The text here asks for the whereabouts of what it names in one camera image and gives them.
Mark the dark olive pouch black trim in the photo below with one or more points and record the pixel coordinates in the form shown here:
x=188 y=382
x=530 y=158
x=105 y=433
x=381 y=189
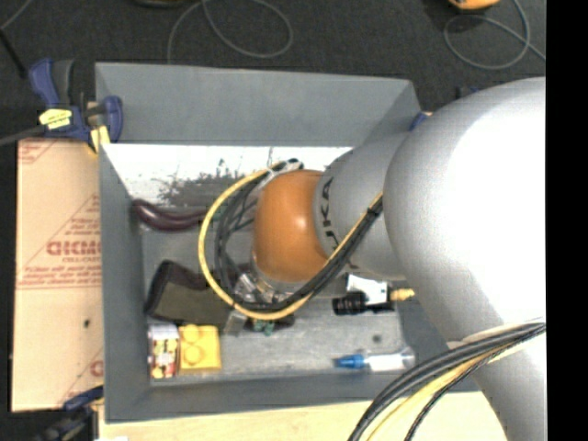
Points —
x=184 y=297

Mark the yellow studded toy block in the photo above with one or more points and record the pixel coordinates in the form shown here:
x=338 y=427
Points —
x=200 y=349

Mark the small red and yellow box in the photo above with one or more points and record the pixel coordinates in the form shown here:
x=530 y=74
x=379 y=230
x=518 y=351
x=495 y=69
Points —
x=163 y=352

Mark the dark maroon curved object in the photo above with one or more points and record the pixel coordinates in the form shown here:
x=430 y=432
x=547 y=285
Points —
x=165 y=218

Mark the white tube with blue cap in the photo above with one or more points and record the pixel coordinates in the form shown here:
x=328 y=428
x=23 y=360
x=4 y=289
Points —
x=381 y=361

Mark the grey metal bin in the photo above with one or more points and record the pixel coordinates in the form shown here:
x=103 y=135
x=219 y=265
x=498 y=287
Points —
x=257 y=108

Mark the brown cardboard board red print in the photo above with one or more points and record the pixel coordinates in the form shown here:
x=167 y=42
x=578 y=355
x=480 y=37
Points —
x=50 y=228

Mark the black cylinder on white bracket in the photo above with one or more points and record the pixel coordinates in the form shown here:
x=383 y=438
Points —
x=351 y=303

